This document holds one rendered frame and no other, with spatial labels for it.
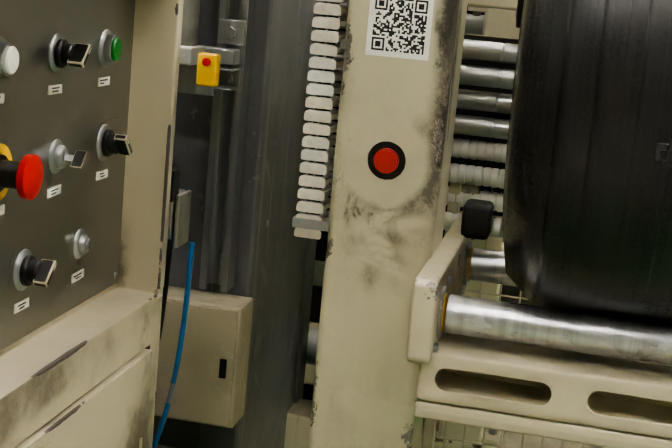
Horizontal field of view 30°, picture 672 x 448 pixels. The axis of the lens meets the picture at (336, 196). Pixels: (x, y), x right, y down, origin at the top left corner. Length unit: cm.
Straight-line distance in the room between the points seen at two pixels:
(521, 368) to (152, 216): 45
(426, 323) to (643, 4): 42
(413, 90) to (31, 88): 49
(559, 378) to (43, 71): 65
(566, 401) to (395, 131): 37
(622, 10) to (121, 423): 67
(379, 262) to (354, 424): 21
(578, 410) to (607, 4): 45
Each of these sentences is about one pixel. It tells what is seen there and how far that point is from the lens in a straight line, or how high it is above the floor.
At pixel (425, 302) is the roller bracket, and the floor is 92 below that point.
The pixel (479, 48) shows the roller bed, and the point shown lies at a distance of 187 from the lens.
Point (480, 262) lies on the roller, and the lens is 171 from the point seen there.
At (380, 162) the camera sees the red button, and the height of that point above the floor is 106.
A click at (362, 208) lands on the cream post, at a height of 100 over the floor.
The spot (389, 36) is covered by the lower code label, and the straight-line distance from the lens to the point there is 148.
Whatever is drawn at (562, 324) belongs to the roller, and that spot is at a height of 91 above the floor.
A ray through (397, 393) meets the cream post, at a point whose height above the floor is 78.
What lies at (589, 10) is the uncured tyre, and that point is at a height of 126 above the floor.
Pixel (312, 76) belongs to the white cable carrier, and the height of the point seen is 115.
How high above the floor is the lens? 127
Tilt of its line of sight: 10 degrees down
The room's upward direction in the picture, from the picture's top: 5 degrees clockwise
